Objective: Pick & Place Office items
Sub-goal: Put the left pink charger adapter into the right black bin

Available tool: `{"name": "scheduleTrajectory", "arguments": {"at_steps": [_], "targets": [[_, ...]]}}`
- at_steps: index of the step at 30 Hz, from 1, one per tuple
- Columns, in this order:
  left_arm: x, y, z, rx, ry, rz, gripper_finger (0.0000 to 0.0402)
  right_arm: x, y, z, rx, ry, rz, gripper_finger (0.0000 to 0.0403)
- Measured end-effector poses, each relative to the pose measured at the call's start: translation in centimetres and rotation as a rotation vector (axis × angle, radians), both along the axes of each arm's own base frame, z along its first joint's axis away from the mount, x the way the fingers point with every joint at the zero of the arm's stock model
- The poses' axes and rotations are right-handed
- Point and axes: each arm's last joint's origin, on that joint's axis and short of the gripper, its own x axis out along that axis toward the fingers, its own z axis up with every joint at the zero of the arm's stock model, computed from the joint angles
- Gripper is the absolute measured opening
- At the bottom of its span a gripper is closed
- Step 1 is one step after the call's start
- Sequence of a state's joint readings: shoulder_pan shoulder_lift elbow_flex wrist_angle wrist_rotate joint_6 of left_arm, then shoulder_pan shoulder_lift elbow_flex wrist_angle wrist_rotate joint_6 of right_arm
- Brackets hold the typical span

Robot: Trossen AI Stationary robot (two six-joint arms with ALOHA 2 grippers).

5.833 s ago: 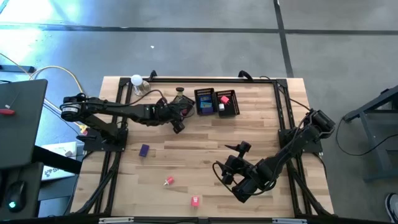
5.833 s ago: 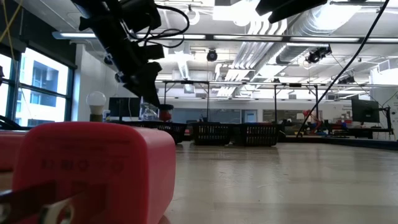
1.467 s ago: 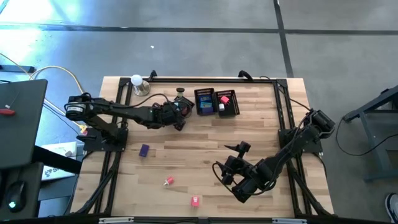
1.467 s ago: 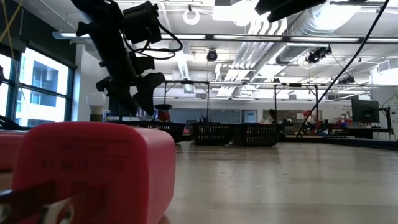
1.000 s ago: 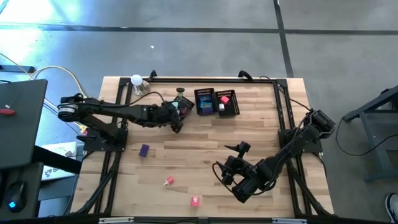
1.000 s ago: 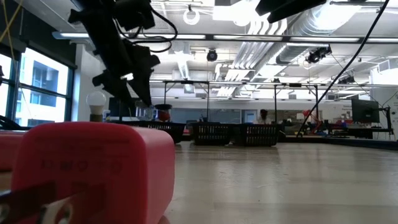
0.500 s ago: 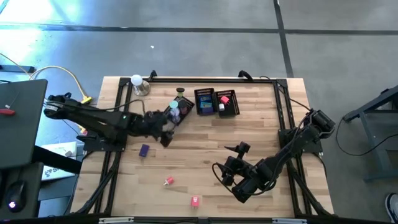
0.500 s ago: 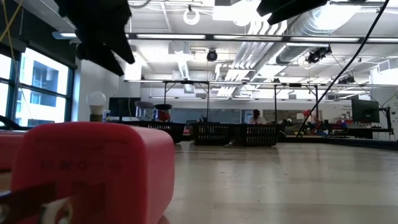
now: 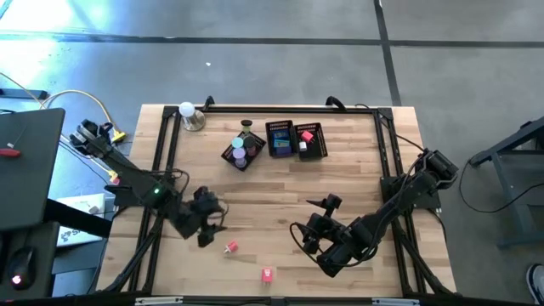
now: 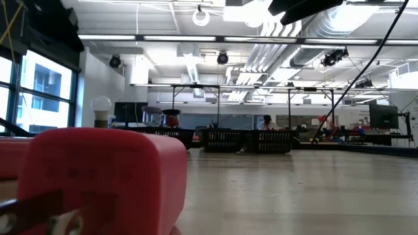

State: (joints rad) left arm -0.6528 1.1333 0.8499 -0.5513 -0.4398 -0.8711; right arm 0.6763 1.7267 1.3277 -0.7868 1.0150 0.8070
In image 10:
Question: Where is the black ceiling light rail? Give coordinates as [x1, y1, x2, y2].
[78, 33, 418, 46]

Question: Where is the black aluminium table frame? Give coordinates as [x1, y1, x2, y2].
[293, 141, 418, 159]

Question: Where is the red power adapter white mark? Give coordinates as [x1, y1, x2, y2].
[0, 127, 189, 235]

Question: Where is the large glass window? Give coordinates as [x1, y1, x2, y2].
[0, 48, 79, 133]

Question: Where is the black metal gantry frame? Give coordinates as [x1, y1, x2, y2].
[169, 83, 221, 130]
[286, 86, 336, 131]

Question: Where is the black computer monitor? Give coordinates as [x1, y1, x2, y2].
[113, 101, 149, 125]
[368, 103, 400, 130]

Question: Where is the person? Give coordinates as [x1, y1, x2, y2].
[259, 114, 279, 131]

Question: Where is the white ring lamp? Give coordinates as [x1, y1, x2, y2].
[191, 7, 211, 27]

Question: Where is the silver ventilation duct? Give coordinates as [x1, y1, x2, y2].
[289, 5, 379, 69]

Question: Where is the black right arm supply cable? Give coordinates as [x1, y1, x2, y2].
[310, 0, 411, 145]

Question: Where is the white light bulb brass base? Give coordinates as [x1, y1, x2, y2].
[90, 95, 112, 129]

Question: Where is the red background equipment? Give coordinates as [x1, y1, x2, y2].
[318, 114, 337, 138]

